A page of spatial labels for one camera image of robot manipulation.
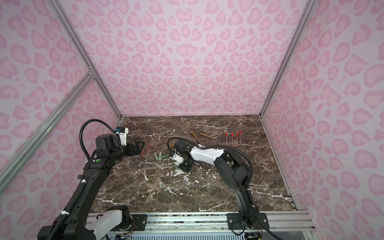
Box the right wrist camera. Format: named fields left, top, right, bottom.
left=170, top=152, right=184, bottom=164

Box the brown pen long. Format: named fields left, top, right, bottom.
left=191, top=131, right=202, bottom=145

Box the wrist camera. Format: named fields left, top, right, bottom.
left=170, top=152, right=184, bottom=164
left=116, top=126, right=129, bottom=146

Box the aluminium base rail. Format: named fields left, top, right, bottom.
left=56, top=211, right=316, bottom=240

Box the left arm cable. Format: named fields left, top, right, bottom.
left=78, top=118, right=119, bottom=161

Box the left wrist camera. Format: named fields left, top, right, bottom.
left=116, top=126, right=129, bottom=146

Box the brown pen short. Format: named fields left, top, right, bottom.
left=200, top=133, right=217, bottom=140

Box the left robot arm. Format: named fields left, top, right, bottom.
left=38, top=134, right=145, bottom=240

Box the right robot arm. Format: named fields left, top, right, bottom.
left=167, top=137, right=260, bottom=229

